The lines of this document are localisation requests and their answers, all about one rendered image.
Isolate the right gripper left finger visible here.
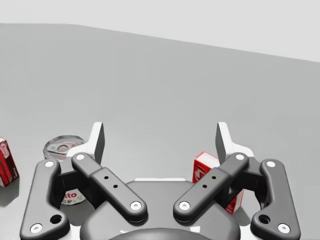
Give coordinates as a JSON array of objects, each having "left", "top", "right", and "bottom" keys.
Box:
[{"left": 19, "top": 121, "right": 148, "bottom": 240}]

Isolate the red and white can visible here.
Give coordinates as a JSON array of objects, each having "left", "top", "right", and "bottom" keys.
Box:
[{"left": 43, "top": 135, "right": 87, "bottom": 206}]

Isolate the red and white carton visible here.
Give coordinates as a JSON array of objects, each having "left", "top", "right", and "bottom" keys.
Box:
[{"left": 191, "top": 151, "right": 245, "bottom": 215}]

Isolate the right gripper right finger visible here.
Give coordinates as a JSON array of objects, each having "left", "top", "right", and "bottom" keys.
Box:
[{"left": 172, "top": 121, "right": 302, "bottom": 240}]

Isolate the red and brown carton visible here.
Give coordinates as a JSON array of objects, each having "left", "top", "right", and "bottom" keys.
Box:
[{"left": 0, "top": 136, "right": 20, "bottom": 188}]

